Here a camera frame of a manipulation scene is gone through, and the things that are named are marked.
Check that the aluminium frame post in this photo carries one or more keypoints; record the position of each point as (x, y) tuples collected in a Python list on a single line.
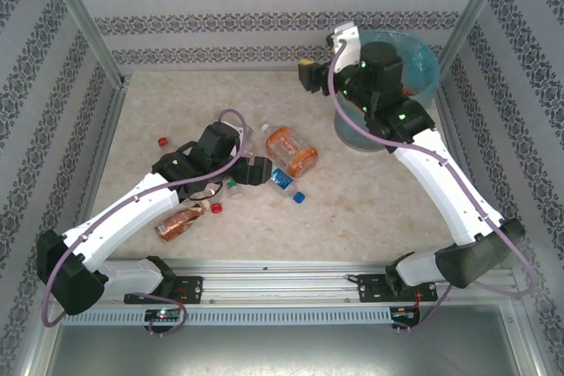
[(83, 19), (476, 10)]

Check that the grey metal sheet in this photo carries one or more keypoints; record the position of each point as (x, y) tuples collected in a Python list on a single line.
[(282, 349)]

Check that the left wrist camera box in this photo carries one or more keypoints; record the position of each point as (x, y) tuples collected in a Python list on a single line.
[(240, 128)]

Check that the small red cap bottle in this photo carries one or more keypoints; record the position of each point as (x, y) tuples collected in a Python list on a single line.
[(163, 142)]

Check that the clear bottle green cap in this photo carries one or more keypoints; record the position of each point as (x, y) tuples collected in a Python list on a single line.
[(236, 192)]

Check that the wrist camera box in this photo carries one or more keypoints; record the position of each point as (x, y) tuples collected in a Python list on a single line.
[(348, 41), (240, 128)]

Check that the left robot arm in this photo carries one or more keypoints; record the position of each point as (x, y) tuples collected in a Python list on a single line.
[(123, 213)]

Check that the brown tea bottle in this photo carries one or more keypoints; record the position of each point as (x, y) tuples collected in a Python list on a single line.
[(176, 226)]

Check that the small circuit board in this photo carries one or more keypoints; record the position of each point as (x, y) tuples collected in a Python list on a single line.
[(163, 315), (403, 313)]

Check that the large orange label bottle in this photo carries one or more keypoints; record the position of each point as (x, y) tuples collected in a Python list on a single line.
[(291, 153)]

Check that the aluminium mounting rail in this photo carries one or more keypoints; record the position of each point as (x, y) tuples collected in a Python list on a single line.
[(282, 281)]

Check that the aluminium side rail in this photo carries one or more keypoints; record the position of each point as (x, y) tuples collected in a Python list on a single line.
[(107, 129), (454, 129)]

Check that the blue label blue cap bottle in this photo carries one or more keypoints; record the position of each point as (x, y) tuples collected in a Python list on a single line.
[(284, 182)]

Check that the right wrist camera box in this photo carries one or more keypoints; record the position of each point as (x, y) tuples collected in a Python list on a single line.
[(348, 41)]

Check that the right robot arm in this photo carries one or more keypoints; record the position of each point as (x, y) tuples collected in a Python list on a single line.
[(440, 182)]

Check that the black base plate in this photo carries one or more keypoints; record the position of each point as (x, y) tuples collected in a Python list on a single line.
[(194, 290), (370, 290)]

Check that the grey round bin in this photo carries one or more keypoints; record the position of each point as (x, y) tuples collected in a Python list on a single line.
[(352, 134)]

